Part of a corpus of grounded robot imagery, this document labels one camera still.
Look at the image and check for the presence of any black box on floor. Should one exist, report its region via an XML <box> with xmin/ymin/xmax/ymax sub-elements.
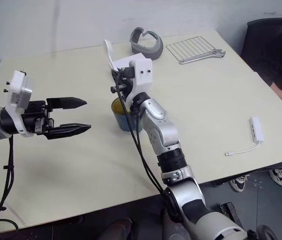
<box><xmin>220</xmin><ymin>201</ymin><xmax>244</xmax><ymax>226</ymax></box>

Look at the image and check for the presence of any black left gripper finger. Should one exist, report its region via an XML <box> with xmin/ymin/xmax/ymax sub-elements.
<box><xmin>44</xmin><ymin>122</ymin><xmax>92</xmax><ymax>141</ymax></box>
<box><xmin>46</xmin><ymin>96</ymin><xmax>87</xmax><ymax>111</ymax></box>

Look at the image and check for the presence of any blue mug with yellow inside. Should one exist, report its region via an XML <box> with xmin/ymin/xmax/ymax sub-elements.
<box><xmin>110</xmin><ymin>97</ymin><xmax>143</xmax><ymax>133</ymax></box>

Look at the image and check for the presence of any dark brown rounded shape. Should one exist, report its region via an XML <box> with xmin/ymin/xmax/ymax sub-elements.
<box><xmin>97</xmin><ymin>217</ymin><xmax>134</xmax><ymax>240</ymax></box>

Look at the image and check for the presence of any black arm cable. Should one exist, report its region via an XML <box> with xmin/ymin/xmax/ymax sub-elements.
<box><xmin>0</xmin><ymin>136</ymin><xmax>19</xmax><ymax>235</ymax></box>
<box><xmin>115</xmin><ymin>86</ymin><xmax>179</xmax><ymax>224</ymax></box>

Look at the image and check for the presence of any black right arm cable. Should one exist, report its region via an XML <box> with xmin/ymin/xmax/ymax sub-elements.
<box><xmin>115</xmin><ymin>86</ymin><xmax>179</xmax><ymax>224</ymax></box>

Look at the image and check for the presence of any metal wire rack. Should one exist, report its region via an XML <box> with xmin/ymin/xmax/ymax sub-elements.
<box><xmin>166</xmin><ymin>35</ymin><xmax>215</xmax><ymax>62</ymax></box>

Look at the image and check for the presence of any dark round wheel shape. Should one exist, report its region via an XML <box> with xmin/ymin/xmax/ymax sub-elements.
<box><xmin>255</xmin><ymin>224</ymin><xmax>279</xmax><ymax>240</ymax></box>

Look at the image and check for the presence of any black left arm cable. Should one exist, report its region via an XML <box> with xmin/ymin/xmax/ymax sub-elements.
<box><xmin>0</xmin><ymin>136</ymin><xmax>19</xmax><ymax>235</ymax></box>

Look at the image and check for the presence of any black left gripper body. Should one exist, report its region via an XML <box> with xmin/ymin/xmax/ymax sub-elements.
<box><xmin>20</xmin><ymin>99</ymin><xmax>55</xmax><ymax>136</ymax></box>

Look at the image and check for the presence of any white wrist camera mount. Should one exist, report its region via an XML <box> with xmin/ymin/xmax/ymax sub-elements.
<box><xmin>112</xmin><ymin>53</ymin><xmax>154</xmax><ymax>104</ymax></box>
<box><xmin>4</xmin><ymin>70</ymin><xmax>35</xmax><ymax>138</ymax></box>

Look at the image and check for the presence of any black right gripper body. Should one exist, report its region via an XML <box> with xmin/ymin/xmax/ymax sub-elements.
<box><xmin>115</xmin><ymin>65</ymin><xmax>135</xmax><ymax>101</ymax></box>

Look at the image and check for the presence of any black and white sneaker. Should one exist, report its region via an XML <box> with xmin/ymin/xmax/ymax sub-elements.
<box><xmin>269</xmin><ymin>168</ymin><xmax>282</xmax><ymax>187</ymax></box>
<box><xmin>229</xmin><ymin>174</ymin><xmax>251</xmax><ymax>193</ymax></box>

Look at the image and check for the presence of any person in black shirt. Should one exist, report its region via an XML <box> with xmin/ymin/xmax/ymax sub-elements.
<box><xmin>240</xmin><ymin>19</ymin><xmax>282</xmax><ymax>176</ymax></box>

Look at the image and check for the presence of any silver adjustable wrench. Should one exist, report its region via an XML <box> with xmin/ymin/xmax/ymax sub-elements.
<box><xmin>179</xmin><ymin>48</ymin><xmax>227</xmax><ymax>66</ymax></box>

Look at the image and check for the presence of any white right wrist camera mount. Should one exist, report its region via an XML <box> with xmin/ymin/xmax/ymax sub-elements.
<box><xmin>112</xmin><ymin>53</ymin><xmax>154</xmax><ymax>104</ymax></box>

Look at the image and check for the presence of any white USB hub with cable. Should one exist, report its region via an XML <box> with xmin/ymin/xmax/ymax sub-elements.
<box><xmin>225</xmin><ymin>115</ymin><xmax>267</xmax><ymax>157</ymax></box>

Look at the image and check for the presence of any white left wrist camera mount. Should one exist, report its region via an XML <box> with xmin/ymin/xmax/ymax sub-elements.
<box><xmin>4</xmin><ymin>70</ymin><xmax>35</xmax><ymax>138</ymax></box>

